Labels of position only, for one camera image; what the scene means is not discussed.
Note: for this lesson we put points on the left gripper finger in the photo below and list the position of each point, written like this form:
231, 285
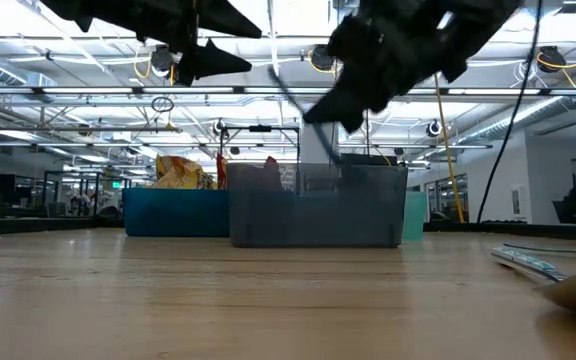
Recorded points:
218, 60
223, 20

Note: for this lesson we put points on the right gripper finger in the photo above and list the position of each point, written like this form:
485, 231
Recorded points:
358, 45
353, 107

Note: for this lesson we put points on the dark red noodle packet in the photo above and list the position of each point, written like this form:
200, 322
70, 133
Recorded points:
272, 172

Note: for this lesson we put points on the red yellow noodle packet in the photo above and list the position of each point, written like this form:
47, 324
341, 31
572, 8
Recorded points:
221, 172

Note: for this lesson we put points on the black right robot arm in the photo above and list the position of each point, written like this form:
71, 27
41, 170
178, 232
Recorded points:
478, 25

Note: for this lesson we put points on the long ceiling light fixture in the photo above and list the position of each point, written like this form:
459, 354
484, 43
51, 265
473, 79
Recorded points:
93, 90

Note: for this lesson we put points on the gray translucent plastic bin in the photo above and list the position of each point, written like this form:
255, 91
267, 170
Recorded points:
318, 220

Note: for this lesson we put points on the teal plastic bin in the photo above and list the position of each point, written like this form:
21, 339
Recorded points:
415, 215

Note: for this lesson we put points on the blue plastic bin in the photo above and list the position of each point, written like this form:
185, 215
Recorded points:
175, 212

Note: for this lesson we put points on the silver ceiling air duct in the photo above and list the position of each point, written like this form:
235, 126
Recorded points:
528, 117

